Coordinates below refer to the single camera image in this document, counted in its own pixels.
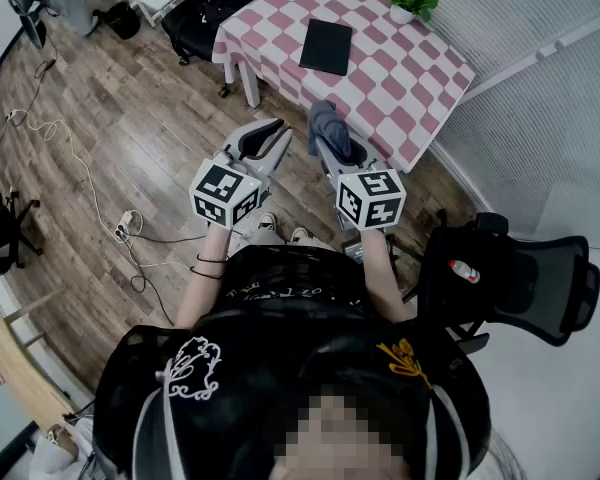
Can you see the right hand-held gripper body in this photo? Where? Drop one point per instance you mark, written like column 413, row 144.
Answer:
column 372, row 198

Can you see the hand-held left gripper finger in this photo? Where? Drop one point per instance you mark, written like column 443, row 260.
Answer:
column 275, row 153
column 240, row 138

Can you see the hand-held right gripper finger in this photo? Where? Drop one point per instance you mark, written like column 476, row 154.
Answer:
column 367, row 158
column 328, row 158

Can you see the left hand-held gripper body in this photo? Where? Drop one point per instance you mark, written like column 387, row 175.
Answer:
column 219, row 188

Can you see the grey cloth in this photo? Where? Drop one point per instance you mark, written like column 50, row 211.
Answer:
column 329, row 125

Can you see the person's left forearm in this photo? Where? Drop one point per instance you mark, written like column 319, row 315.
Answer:
column 202, row 288

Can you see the person's right forearm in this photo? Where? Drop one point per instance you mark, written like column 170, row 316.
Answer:
column 382, row 278

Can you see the white table leg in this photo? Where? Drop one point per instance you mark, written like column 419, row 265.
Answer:
column 250, row 85

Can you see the dark badge card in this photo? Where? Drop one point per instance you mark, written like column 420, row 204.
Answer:
column 354, row 252

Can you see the person's white shoe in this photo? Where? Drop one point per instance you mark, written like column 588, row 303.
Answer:
column 266, row 222
column 300, row 235

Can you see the black wrist bands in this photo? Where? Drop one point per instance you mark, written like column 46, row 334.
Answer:
column 210, row 259

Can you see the person's beige trousers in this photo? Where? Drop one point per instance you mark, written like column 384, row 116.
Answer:
column 270, row 239

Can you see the pink white checkered tablecloth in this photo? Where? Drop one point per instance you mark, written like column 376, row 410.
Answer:
column 400, row 88

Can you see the white power strip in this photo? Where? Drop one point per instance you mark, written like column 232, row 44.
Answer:
column 123, row 227

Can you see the red label plastic bottle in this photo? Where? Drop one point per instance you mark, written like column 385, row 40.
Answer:
column 464, row 270

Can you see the black padded office chair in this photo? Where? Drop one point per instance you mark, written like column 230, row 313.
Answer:
column 200, row 18

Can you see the black waste bin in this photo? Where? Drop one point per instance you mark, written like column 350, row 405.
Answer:
column 123, row 20

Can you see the black mesh office chair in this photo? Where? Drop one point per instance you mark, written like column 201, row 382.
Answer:
column 530, row 278

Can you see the person's black embroidered shirt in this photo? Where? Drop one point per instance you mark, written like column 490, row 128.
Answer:
column 280, row 358

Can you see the black chair base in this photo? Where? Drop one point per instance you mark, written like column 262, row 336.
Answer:
column 0, row 228

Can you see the black equipment stand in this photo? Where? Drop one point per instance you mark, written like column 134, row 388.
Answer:
column 30, row 13

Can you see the light wooden board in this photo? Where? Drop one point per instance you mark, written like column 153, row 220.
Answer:
column 25, row 368

